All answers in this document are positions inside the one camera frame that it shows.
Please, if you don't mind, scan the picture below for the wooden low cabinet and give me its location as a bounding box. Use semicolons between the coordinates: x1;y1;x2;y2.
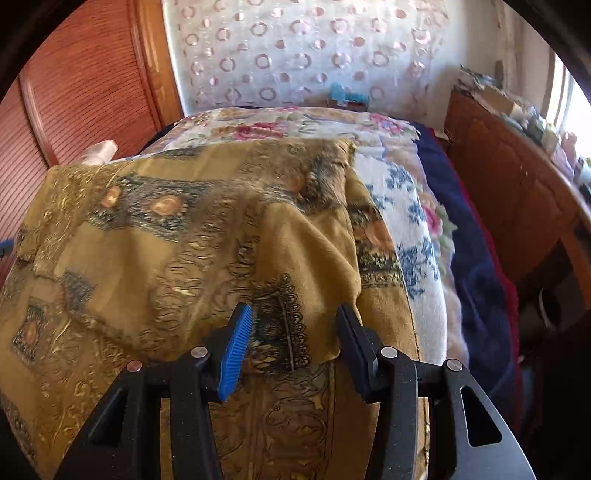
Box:
443;88;591;296

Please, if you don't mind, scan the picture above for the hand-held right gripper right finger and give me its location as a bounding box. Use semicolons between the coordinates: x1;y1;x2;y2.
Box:
335;302;539;480

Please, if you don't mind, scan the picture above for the white crumpled cloth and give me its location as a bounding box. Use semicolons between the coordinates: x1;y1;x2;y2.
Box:
83;140;118;164

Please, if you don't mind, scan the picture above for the circle-patterned sheer curtain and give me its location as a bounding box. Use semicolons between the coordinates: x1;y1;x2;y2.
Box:
161;0;462;116

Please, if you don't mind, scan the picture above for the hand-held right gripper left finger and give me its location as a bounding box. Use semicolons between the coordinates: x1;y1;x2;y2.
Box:
53;302;254;480

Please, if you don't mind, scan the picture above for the window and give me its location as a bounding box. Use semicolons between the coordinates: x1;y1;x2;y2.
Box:
540;51;591;139

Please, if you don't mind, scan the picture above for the wooden slatted wardrobe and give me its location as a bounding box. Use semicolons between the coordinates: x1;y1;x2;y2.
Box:
0;0;185;259

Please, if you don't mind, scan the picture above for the cardboard box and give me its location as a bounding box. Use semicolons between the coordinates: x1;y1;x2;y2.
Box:
471;85;515;116

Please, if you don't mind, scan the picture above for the golden brown patterned shirt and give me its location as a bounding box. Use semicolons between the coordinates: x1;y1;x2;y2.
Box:
0;138;432;480

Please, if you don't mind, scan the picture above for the teal blue box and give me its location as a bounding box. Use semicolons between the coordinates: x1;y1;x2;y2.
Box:
327;83;370;110

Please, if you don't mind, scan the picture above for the navy blue blanket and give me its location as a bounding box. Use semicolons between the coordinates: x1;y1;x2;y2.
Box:
413;129;522;416

